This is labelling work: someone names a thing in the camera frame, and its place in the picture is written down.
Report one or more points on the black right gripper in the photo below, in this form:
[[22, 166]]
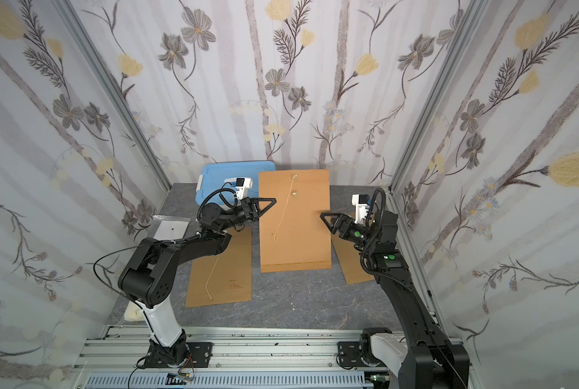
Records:
[[343, 225]]

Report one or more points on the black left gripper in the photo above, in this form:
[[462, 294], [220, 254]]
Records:
[[250, 210]]

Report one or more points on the kraft file bag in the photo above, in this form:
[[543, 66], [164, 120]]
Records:
[[292, 236], [223, 278], [348, 255]]

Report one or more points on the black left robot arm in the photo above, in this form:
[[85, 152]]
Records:
[[148, 279]]

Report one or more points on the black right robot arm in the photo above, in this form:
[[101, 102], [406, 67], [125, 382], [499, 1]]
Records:
[[426, 357]]

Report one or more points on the clear plastic zip bag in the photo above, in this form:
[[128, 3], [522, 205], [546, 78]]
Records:
[[169, 228]]

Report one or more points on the bag of white material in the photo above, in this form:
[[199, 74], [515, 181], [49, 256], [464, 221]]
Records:
[[133, 313]]

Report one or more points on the blue lid storage box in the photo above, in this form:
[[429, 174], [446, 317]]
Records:
[[214, 176]]

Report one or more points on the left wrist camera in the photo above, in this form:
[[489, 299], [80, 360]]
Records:
[[240, 185]]

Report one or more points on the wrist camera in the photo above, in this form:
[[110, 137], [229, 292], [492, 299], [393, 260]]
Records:
[[240, 185], [362, 204]]

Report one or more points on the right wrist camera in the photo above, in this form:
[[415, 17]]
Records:
[[362, 204]]

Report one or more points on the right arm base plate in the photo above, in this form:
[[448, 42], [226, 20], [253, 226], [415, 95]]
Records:
[[349, 355]]

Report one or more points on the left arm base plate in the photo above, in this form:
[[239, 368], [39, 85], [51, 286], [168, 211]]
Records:
[[197, 355]]

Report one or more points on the white slotted cable duct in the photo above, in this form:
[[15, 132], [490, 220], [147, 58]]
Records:
[[343, 379]]

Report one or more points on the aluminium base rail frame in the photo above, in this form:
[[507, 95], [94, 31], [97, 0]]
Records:
[[121, 349]]

